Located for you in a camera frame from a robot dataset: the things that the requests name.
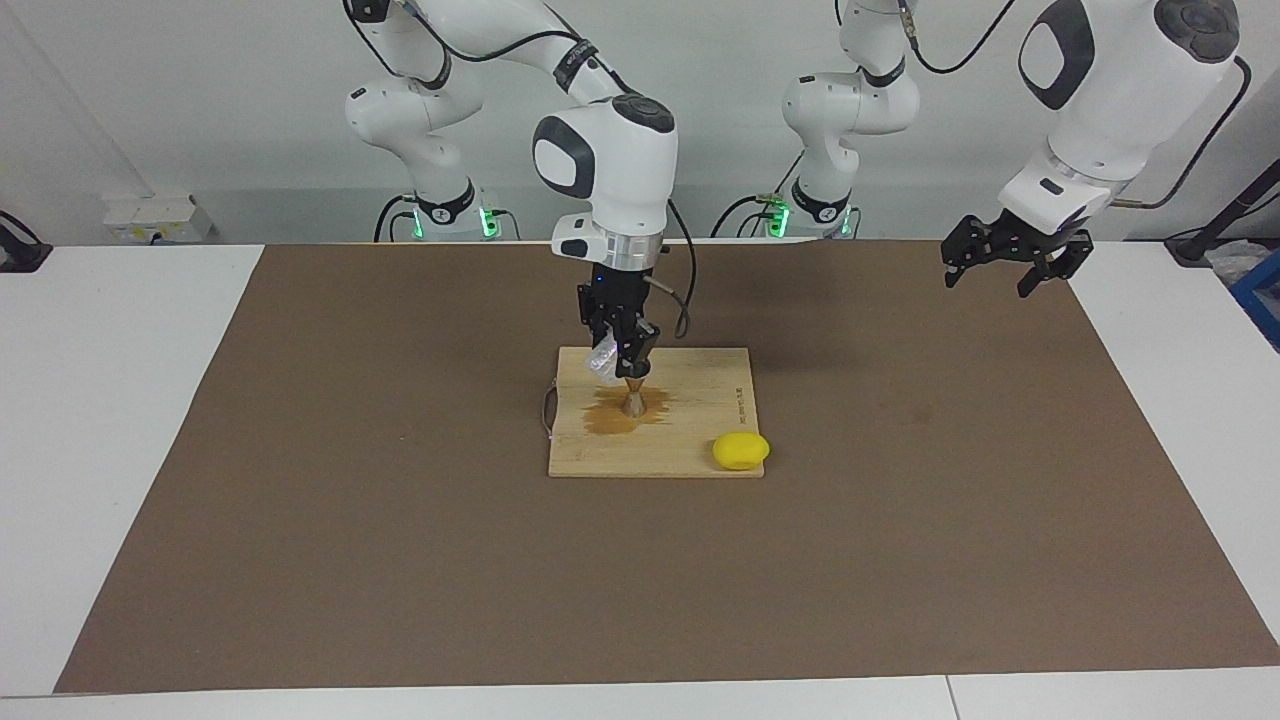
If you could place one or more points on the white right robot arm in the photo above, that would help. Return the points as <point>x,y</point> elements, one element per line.
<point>610,150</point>

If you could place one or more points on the black stand pole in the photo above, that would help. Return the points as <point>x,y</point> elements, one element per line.
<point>1225,215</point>

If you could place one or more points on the wooden cutting board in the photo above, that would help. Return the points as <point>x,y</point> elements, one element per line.
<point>690,400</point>

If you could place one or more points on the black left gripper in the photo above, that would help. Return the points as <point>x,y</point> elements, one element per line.
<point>1025,240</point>

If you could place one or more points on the clear plastic bag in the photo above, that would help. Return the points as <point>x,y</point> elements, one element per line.
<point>1235,262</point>

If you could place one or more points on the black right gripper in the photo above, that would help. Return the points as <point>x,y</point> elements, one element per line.
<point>615,298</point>

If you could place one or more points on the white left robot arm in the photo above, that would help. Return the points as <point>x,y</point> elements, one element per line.
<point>1110,110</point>

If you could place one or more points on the yellow lemon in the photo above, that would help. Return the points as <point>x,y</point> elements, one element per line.
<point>741,451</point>

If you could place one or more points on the white power box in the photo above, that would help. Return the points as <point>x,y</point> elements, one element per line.
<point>155,215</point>

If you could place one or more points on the blue box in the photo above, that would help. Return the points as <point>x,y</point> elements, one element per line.
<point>1262,300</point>

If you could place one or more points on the black clamp mount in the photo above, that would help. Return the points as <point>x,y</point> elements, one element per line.
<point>20,255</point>

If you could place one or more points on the brown table mat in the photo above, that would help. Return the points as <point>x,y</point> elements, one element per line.
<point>400,560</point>

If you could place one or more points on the steel double jigger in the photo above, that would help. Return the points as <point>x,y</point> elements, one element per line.
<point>634,405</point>

